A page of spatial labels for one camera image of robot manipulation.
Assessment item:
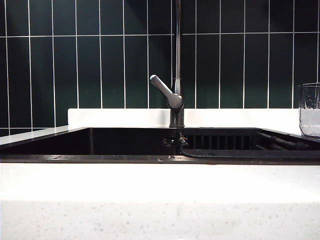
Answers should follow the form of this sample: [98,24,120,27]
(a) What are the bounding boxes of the grey faucet lever handle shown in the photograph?
[149,74,185,112]

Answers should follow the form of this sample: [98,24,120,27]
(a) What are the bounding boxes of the clear glass mug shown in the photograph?
[297,82,320,137]

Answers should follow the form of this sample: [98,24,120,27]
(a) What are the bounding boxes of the dark metal gooseneck faucet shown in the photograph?
[169,0,186,129]

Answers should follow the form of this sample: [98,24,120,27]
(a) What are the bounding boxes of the black sink basin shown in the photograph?
[0,126,320,165]

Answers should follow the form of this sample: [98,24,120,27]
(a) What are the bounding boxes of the white counter backsplash ledge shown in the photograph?
[67,107,301,129]

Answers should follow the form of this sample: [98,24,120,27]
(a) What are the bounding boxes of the black slatted drain rack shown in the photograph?
[180,128,320,159]

